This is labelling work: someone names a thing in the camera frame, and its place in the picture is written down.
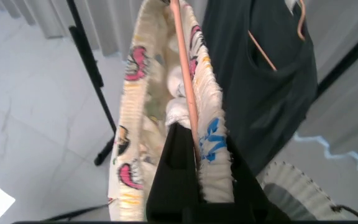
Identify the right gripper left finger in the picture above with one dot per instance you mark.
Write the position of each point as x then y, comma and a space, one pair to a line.
172, 174

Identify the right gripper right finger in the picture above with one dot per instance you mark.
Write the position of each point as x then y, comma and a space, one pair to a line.
247, 199

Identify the cream printed garment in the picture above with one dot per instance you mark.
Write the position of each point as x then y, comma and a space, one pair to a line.
141, 102

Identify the pink clothes hanger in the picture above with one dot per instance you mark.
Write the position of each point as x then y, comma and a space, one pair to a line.
263, 51
186, 81

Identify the dark grey sleeveless top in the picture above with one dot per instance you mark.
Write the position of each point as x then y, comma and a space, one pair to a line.
259, 102

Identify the white laundry basket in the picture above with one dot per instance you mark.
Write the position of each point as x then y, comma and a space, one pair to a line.
291, 180

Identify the black clothes rack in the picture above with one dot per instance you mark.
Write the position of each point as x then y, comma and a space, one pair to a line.
87, 56

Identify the white curtain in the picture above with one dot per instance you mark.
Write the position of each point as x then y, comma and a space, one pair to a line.
110, 25

